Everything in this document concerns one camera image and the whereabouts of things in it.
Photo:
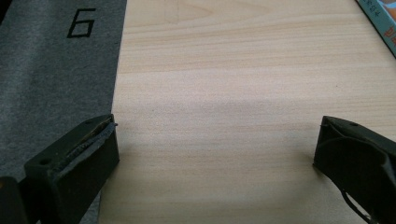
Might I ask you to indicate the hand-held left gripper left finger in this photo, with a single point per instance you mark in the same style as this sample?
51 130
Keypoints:
77 168

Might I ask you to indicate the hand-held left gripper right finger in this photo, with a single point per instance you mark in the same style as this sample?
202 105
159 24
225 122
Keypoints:
358 161

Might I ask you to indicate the grey felt mat with numeral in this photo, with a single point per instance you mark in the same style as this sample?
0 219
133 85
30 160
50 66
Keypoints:
56 81

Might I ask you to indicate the blue printed box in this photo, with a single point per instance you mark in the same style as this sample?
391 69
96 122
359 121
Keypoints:
381 18

